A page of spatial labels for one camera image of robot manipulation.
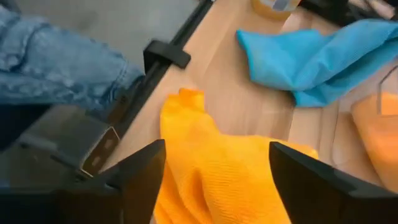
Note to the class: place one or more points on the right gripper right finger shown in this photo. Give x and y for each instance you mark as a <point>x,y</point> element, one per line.
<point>326,205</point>

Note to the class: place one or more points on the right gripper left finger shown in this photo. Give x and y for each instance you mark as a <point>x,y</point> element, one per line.
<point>124,202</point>

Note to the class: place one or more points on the orange microfiber towel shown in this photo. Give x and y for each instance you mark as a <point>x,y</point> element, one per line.
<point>379,140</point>
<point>217,174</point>

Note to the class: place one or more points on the blue microfiber towel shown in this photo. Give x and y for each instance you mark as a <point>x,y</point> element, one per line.
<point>311,62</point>

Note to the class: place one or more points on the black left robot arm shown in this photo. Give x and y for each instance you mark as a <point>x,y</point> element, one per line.
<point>326,11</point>

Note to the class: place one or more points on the clear plastic bin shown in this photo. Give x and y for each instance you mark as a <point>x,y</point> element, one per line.
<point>342,140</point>

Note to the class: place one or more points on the grey metal tube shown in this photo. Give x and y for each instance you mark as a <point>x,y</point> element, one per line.
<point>77,140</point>

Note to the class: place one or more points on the person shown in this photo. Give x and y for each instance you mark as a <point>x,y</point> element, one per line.
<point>62,68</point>

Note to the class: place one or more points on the orange spray bottle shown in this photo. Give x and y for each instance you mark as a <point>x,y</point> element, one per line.
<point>267,11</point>

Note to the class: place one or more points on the black frame clip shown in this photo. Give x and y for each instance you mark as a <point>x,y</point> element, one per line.
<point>164,56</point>

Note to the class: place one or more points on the black table frame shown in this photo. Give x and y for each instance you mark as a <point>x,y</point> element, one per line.
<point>189,28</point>

